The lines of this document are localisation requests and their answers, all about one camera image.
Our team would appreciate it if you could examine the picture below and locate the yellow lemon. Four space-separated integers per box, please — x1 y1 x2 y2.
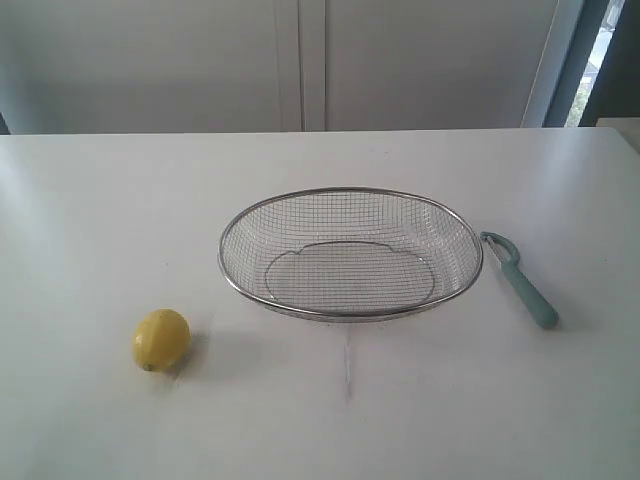
132 309 192 372

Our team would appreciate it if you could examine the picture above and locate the teal handled peeler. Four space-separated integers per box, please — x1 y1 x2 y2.
480 231 559 330

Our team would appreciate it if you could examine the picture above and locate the oval metal wire basket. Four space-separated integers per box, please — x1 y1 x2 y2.
218 187 484 323

